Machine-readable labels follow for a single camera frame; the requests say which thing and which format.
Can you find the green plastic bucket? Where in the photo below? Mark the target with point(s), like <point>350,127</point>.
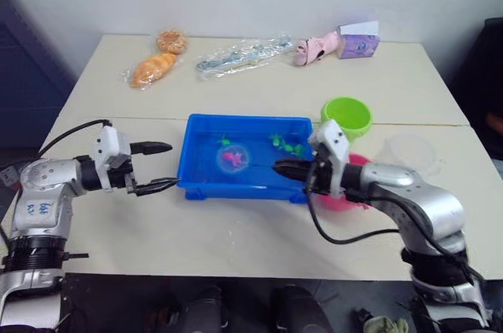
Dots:
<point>347,117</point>

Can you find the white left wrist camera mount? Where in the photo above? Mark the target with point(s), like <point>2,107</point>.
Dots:
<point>110,144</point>

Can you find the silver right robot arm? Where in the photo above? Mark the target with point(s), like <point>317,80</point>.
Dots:
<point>412,199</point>

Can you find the small round fishing net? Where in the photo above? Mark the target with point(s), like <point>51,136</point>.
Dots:
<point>222,166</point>

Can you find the clear plastic cup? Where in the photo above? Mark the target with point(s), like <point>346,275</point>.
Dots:
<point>412,152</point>

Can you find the purple tissue pack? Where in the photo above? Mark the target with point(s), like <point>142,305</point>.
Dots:
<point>357,46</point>

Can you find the clear plastic bag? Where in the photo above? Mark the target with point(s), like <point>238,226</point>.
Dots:
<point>239,60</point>

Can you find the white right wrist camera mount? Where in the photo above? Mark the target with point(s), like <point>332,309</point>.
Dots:
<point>334,144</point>

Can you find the pink plastic bucket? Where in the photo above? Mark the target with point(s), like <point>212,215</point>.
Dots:
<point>334,201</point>

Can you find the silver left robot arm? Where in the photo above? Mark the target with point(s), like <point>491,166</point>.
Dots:
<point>43,191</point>

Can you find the long bread in plastic wrap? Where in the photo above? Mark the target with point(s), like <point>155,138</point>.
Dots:
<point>151,70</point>

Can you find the green toy fish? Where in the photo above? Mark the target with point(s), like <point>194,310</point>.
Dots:
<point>225,140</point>
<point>288,148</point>
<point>299,149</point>
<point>275,138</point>

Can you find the round bread bun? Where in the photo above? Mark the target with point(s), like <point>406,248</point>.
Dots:
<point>171,41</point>

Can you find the blue plastic tub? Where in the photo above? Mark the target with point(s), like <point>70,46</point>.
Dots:
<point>236,187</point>

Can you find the green cloth bundle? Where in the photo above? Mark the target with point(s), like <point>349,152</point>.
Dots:
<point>385,325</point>

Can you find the pink toy fish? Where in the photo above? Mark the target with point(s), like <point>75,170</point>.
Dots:
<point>238,159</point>
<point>227,157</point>

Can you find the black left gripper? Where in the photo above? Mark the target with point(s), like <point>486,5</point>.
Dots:
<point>120,176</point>

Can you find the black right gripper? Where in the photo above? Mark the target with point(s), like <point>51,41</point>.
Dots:
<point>322,178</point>

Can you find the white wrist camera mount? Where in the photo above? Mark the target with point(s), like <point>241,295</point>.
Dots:
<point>110,144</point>
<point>334,144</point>

